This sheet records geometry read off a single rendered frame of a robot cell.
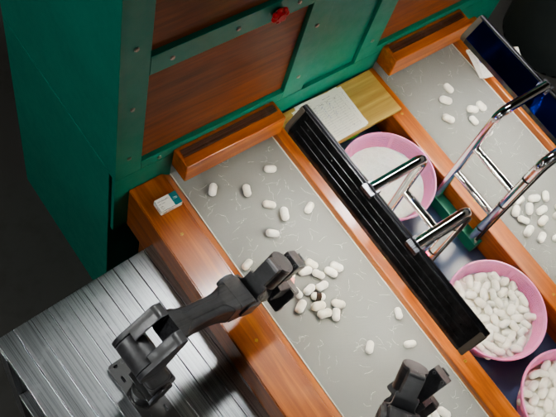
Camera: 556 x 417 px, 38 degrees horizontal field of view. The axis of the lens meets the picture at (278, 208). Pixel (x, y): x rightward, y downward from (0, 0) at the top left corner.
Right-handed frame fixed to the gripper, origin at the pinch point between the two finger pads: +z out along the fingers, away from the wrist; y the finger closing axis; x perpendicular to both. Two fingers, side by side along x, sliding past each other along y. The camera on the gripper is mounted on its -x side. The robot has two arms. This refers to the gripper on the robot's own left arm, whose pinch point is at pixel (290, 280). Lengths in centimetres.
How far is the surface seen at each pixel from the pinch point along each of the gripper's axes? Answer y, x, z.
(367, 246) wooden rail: -1.7, -11.9, 22.2
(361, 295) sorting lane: -10.8, -4.4, 17.2
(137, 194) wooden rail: 39.2, 15.0, -9.8
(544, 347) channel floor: -47, -23, 49
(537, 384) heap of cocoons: -52, -20, 35
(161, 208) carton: 32.4, 11.9, -9.2
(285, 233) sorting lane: 12.7, -0.2, 12.2
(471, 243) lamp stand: -15, -26, 48
